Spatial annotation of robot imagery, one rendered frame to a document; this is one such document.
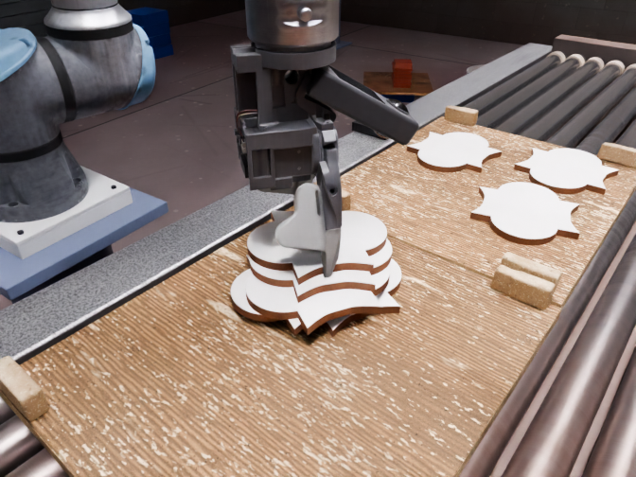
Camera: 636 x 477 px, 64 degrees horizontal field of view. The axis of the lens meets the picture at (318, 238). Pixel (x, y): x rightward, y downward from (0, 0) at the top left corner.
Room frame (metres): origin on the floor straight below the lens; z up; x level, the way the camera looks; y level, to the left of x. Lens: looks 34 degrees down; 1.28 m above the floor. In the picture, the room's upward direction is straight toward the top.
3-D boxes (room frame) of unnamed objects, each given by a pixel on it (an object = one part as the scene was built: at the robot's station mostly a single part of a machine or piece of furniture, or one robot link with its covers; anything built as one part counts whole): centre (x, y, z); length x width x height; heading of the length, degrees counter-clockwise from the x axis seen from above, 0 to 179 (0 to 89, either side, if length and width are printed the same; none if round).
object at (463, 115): (0.90, -0.26, 0.95); 0.06 x 0.02 x 0.03; 51
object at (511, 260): (0.43, -0.22, 0.95); 0.06 x 0.02 x 0.03; 51
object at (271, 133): (0.44, 0.03, 1.12); 0.09 x 0.08 x 0.12; 106
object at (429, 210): (0.67, -0.24, 0.93); 0.41 x 0.35 x 0.02; 141
